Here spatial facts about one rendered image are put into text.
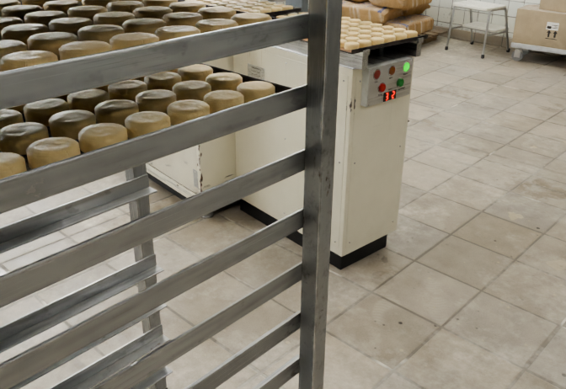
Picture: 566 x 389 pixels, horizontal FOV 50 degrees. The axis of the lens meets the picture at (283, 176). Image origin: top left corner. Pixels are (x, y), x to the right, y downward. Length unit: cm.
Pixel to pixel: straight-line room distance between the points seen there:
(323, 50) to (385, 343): 153
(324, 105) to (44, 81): 36
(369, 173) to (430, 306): 54
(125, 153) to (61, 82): 10
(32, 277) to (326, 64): 41
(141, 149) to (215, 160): 209
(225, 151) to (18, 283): 217
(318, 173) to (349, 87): 134
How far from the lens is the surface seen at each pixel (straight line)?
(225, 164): 276
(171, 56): 63
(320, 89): 77
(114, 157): 62
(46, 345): 66
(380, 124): 230
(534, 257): 279
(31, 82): 56
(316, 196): 83
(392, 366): 208
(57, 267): 63
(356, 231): 241
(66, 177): 59
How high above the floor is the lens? 138
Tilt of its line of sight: 25 degrees down
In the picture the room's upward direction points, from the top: 1 degrees clockwise
